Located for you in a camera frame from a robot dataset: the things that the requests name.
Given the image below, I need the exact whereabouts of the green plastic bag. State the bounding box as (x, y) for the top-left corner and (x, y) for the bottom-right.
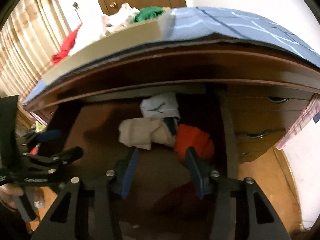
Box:
(34, 121), (48, 133)

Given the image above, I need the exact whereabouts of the grey sock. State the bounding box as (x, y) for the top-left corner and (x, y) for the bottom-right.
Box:
(139, 92), (181, 120)

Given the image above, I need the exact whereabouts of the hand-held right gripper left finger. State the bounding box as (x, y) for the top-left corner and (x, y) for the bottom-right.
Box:
(37, 149), (139, 240)

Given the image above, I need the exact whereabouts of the beige sock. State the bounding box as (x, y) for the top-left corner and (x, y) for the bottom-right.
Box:
(118, 118), (178, 151)

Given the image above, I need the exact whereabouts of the blue plaid tablecloth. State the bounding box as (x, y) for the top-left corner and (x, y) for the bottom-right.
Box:
(22, 6), (320, 105)

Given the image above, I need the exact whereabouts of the bright red underwear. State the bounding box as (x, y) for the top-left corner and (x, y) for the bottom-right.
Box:
(51, 24), (83, 67)

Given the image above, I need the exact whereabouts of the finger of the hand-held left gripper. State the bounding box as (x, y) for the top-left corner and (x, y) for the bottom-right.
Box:
(24, 146), (83, 180)
(15, 129), (62, 153)

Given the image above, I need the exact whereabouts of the green and red sock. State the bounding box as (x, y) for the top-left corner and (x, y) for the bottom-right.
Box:
(174, 124), (215, 163)

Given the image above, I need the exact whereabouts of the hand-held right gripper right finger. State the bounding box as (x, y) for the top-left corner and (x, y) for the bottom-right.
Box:
(186, 146), (287, 240)

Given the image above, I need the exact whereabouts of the small wooden side drawer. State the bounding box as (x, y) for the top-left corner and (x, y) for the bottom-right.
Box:
(227, 86), (313, 130)
(236, 129), (287, 153)

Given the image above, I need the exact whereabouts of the pink patterned cloth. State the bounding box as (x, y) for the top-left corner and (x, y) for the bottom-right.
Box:
(29, 109), (57, 127)
(275, 97), (320, 150)

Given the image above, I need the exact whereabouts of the dark blue underwear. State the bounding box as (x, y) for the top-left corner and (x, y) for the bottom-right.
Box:
(162, 117), (179, 137)

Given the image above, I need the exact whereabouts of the green underwear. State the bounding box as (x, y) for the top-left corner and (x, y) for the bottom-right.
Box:
(132, 6), (165, 23)

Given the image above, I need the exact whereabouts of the white underwear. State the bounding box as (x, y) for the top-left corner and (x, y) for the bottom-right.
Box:
(100, 2), (140, 37)

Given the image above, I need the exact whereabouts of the dark wooden dresser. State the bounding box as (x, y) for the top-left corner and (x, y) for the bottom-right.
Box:
(22, 39), (320, 240)

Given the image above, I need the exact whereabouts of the beige striped curtain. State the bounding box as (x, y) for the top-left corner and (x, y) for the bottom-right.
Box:
(0, 0), (72, 98)

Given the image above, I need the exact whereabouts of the person's left hand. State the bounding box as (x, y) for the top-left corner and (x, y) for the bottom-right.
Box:
(0, 183), (25, 211)

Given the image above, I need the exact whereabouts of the shallow gold cardboard box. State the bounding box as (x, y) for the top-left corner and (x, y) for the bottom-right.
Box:
(41, 14), (175, 85)

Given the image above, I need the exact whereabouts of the dark red sock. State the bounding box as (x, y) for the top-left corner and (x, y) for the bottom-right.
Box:
(152, 181), (200, 217)

